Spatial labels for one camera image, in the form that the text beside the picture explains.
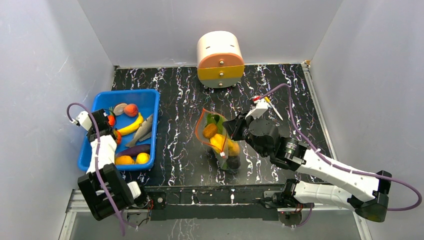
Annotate yellow-orange toy walnut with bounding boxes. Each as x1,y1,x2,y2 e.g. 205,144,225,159
114,155,135,166

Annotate orange toy pumpkin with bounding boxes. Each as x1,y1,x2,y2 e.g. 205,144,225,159
113,129,122,145

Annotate yellow toy bell pepper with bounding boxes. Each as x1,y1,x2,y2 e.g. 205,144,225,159
209,133,228,154

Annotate round three-drawer mini cabinet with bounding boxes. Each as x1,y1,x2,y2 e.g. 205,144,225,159
196,30,245,89

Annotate tan toy potato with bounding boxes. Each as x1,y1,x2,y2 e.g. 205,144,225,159
112,103,128,116

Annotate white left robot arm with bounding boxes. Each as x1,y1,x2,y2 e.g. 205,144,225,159
74,109,150,221

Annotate yellow toy lemon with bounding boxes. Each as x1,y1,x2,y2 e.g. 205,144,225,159
135,152,150,165

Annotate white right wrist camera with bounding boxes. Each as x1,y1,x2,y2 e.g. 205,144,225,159
244,95,269,120

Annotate green leafy vegetable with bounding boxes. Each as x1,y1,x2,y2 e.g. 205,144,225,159
206,113,227,134

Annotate blue plastic bin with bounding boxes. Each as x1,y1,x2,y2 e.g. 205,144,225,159
77,89,160,172

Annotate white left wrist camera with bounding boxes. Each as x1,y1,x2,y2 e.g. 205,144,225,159
70,111,93,132

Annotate grey toy fish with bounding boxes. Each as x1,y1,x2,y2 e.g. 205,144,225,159
125,114,154,148

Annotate dark purple toy fruit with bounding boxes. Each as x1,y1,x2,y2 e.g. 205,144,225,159
226,155,241,170

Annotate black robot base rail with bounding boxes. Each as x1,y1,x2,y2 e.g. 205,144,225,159
145,184,298,221

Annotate clear red-zipper zip bag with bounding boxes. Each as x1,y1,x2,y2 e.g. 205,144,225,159
194,108,241,173

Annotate purple toy eggplant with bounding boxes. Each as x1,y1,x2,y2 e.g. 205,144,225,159
115,144,151,158

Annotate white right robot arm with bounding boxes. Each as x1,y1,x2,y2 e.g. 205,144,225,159
222,114,392,223

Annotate orange-yellow toy fruit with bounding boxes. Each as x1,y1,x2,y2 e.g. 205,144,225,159
228,140,240,157

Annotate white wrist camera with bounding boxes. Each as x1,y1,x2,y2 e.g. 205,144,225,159
244,95,269,120
70,111,93,132

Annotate yellow-tipped white pen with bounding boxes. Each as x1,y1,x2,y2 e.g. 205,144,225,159
264,97,284,121

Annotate yellow toy banana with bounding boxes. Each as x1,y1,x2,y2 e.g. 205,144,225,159
117,112,144,136

